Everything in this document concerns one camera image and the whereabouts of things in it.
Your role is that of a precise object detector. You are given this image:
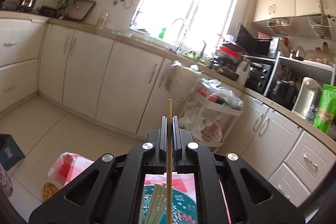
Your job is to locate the teal perforated bucket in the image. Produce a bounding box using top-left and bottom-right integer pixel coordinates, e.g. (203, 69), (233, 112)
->
(139, 182), (198, 224)

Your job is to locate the white rolling cart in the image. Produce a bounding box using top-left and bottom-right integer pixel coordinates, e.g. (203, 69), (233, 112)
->
(179, 78), (244, 148)

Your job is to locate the red white checkered tablecloth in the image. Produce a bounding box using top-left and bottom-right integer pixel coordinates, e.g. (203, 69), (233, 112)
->
(47, 151), (232, 224)

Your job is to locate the chrome sink faucet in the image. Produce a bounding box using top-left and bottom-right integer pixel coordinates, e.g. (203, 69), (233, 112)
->
(172, 18), (189, 53)

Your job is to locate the black toaster oven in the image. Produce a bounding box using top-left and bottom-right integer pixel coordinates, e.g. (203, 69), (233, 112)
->
(245, 61), (274, 94)

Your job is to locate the yellow slipper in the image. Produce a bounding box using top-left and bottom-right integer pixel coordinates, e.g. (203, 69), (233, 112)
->
(43, 182), (59, 201)

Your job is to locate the clear plastic bottle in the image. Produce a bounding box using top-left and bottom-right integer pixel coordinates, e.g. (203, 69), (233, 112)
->
(96, 8), (109, 29)

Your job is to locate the white electric thermos pot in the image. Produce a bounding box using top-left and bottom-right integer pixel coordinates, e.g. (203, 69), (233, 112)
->
(292, 77), (322, 119)

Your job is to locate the black microwave oven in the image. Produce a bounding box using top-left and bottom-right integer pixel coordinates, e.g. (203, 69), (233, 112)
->
(234, 23), (280, 59)

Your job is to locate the green snack bag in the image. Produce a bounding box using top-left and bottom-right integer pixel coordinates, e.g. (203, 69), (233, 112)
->
(313, 84), (336, 134)

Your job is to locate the floral waste bin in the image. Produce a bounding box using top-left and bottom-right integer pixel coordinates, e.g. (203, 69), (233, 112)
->
(0, 164), (13, 198)

